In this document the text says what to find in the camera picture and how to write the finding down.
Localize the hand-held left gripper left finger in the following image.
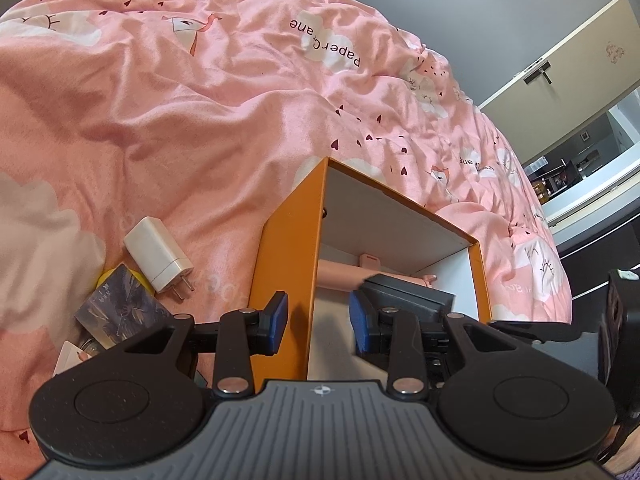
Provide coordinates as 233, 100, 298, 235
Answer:
122, 291, 290, 395

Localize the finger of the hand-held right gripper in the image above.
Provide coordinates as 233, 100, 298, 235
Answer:
487, 320, 586, 345

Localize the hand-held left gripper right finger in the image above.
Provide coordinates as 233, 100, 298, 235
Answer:
348, 290, 528, 395

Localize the pink selfie stick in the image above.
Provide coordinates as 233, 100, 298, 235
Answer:
317, 254, 438, 291

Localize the black rectangular box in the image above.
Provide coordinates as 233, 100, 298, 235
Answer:
362, 272, 457, 331

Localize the orange cardboard box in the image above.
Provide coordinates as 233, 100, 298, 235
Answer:
248, 156, 493, 393

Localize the yellow round object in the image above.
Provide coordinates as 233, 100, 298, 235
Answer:
97, 269, 146, 293

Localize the white charger plug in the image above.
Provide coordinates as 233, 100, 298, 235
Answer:
123, 216, 196, 303

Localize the dark picture card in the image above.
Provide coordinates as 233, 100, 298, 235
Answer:
75, 264, 173, 351

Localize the white card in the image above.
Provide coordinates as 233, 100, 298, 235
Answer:
52, 340, 96, 378

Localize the pink printed blanket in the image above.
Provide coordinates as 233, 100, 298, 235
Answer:
0, 0, 573, 461

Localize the white door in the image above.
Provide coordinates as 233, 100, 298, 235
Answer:
479, 0, 640, 128

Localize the black door handle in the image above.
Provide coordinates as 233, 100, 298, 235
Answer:
524, 60, 552, 85

